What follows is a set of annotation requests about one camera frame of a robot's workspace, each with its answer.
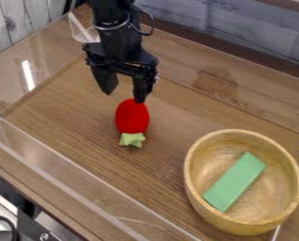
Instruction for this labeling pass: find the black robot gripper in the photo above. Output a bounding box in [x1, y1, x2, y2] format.
[83, 22, 159, 104]

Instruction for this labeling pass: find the red plush strawberry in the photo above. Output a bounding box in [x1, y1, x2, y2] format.
[117, 99, 150, 148]

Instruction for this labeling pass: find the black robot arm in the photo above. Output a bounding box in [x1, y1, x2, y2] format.
[82, 0, 159, 104]

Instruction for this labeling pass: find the green rectangular block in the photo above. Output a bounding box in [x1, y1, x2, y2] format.
[203, 152, 267, 212]

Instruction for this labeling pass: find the wooden bowl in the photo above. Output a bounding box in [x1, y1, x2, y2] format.
[183, 129, 299, 235]

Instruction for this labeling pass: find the black metal stand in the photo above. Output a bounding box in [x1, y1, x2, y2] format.
[15, 197, 61, 241]

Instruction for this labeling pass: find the black cable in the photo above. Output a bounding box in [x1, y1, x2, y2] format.
[131, 8, 158, 37]

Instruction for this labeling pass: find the clear acrylic enclosure wall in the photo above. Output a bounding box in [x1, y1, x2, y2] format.
[0, 15, 299, 241]

